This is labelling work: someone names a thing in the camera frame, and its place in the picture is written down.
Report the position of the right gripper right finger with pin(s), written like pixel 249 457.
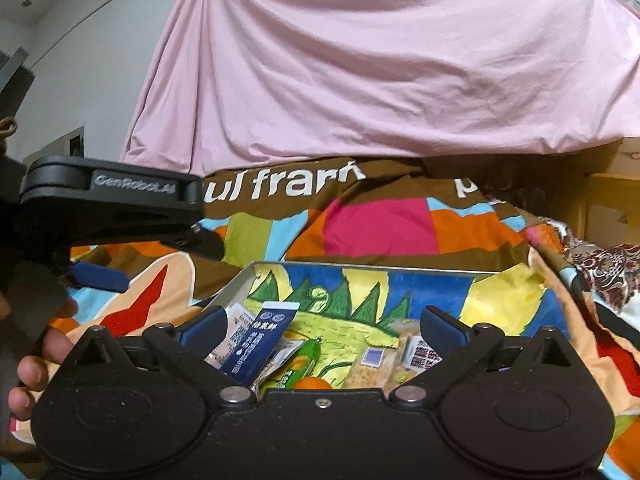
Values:
pixel 462 349

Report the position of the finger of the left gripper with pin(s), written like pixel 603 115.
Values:
pixel 82 274

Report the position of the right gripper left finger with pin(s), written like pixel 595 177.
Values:
pixel 181 352

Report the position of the blue milk carton box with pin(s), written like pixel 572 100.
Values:
pixel 251 354

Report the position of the clear rice crisp bar pack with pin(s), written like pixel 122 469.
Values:
pixel 387 368

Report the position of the person's left hand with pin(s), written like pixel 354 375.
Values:
pixel 32 371

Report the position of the pink white snack pouch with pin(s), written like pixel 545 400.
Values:
pixel 239 321

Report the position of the colourful dinosaur metal tray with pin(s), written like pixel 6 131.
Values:
pixel 351 308

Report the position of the green corn sausage stick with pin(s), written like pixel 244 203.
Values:
pixel 302 364

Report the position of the orange snack packet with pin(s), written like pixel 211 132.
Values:
pixel 312 383

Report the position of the colourful paul frank quilt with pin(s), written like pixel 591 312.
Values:
pixel 554 405

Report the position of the floral satin blanket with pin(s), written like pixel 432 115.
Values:
pixel 612 273

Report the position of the pink bed sheet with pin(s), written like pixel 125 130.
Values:
pixel 246 83

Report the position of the wooden bed frame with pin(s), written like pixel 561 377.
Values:
pixel 596 192

